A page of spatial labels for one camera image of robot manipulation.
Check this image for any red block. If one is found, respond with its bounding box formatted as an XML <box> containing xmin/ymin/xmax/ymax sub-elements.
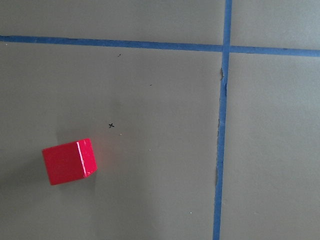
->
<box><xmin>42</xmin><ymin>138</ymin><xmax>98</xmax><ymax>186</ymax></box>

